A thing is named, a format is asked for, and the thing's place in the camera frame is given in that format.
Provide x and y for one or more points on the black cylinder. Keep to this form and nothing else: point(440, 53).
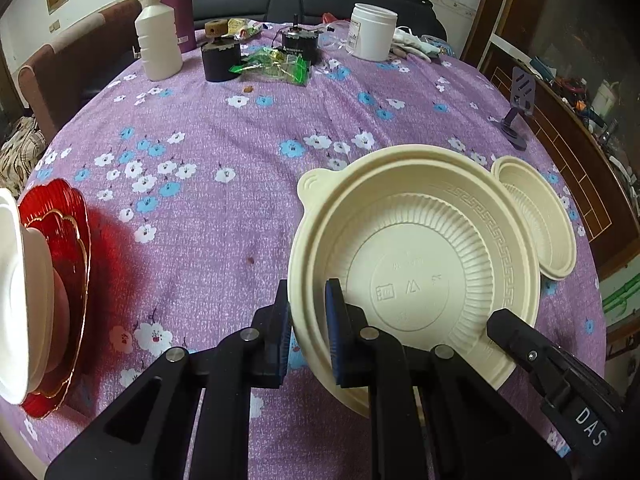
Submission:
point(220, 62)

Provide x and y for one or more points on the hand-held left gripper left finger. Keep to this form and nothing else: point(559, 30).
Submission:
point(283, 340)

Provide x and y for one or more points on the purple phone stand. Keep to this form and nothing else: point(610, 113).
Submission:
point(522, 90)

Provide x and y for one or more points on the wooden sideboard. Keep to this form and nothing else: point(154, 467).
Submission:
point(565, 130)

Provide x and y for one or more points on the dark cloth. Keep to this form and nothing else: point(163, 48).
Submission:
point(407, 0)

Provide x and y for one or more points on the purple floral tablecloth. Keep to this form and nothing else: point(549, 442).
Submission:
point(225, 220)

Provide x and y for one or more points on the purple thermos bottle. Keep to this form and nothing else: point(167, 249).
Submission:
point(180, 10)

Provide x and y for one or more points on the black leather sofa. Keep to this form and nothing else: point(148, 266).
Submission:
point(240, 2)

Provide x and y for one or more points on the small red item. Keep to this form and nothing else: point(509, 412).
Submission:
point(328, 17)

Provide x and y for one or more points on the green snack packet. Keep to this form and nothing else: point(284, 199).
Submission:
point(250, 62)
point(295, 70)

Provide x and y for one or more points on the yellow packet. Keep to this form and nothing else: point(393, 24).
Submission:
point(242, 27)

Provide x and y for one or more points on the white work gloves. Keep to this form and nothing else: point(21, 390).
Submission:
point(420, 45)

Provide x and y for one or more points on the green pipes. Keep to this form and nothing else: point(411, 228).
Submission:
point(622, 295)

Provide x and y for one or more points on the black electric motor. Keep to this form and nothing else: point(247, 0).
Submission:
point(300, 42)

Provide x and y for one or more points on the patterned blanket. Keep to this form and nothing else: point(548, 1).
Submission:
point(20, 150)

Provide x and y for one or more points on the white jug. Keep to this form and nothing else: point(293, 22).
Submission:
point(605, 100)

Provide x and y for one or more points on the wooden roll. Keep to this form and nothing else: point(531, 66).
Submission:
point(215, 27)

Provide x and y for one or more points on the white plastic jar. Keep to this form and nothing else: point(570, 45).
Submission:
point(372, 32)

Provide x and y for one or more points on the white foam bowl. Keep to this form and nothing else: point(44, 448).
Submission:
point(40, 300)
point(7, 285)

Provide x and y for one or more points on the small red gold-rimmed plate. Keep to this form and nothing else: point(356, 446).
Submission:
point(65, 245)

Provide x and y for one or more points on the large red scalloped plate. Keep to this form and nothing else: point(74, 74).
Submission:
point(55, 195)

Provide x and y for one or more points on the brown armchair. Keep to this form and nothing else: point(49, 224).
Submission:
point(65, 75)

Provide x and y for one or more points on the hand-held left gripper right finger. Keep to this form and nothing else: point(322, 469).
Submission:
point(334, 335)

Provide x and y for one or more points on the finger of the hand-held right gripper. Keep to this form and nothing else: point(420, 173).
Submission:
point(517, 342)

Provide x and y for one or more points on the small beige plastic bowl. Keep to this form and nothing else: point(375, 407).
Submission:
point(540, 220)

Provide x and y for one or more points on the white plastic bottle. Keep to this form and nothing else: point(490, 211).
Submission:
point(157, 45)

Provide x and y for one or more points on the large beige plastic bowl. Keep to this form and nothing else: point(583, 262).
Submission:
point(425, 240)

